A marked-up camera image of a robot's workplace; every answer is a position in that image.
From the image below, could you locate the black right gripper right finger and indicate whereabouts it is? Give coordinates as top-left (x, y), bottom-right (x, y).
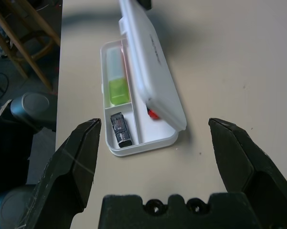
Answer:
top-left (208, 117), bottom-right (287, 229)

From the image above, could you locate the white plastic pencil case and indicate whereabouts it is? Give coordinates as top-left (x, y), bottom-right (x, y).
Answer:
top-left (99, 0), bottom-right (187, 157)

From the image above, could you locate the black floor cable loop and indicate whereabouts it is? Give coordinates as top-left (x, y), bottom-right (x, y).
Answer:
top-left (0, 71), bottom-right (10, 102)

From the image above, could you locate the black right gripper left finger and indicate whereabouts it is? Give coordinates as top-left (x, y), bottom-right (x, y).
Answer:
top-left (14, 118), bottom-right (102, 229)

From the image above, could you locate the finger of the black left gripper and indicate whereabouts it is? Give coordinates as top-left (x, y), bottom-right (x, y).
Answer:
top-left (137, 0), bottom-right (153, 10)

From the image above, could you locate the small dark eraser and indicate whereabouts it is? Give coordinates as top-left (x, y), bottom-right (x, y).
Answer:
top-left (109, 112), bottom-right (134, 148)

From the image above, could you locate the red black marker pen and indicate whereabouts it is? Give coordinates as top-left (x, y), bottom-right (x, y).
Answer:
top-left (147, 107), bottom-right (162, 121)

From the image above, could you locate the wooden stool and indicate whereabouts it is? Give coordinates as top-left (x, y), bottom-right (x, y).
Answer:
top-left (0, 0), bottom-right (62, 91)

